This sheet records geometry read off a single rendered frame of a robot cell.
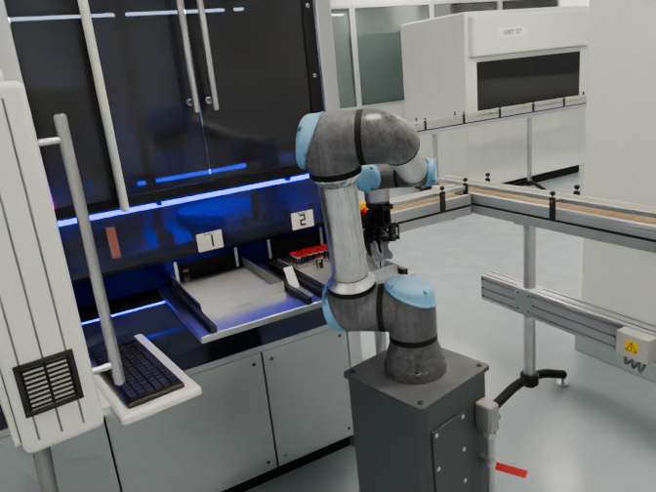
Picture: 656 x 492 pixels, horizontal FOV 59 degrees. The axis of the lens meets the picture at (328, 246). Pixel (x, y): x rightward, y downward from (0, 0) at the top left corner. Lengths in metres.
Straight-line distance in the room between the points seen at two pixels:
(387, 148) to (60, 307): 0.74
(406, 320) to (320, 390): 1.00
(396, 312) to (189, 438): 1.05
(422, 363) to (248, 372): 0.89
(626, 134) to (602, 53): 0.37
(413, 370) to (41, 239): 0.85
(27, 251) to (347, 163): 0.66
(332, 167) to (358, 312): 0.36
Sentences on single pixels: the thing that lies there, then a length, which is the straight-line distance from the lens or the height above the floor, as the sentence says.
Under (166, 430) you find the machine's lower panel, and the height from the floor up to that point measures 0.41.
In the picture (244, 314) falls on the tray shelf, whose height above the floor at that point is 0.88.
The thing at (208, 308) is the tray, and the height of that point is 0.90.
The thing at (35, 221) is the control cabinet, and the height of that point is 1.28.
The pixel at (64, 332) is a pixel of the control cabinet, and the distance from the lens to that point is 1.34.
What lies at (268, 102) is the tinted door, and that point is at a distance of 1.98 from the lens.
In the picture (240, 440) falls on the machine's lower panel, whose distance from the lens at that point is 2.25.
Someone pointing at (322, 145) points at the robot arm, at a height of 1.36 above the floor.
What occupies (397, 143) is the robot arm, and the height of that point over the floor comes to 1.35.
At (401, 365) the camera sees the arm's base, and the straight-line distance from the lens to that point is 1.41.
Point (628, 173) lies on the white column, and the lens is 2.90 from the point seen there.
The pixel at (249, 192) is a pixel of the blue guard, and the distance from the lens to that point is 1.96.
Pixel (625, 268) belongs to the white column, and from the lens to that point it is 3.02.
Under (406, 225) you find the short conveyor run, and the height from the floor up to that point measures 0.87.
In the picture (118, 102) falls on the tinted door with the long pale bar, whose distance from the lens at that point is 1.84.
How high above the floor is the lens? 1.51
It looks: 17 degrees down
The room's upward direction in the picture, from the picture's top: 6 degrees counter-clockwise
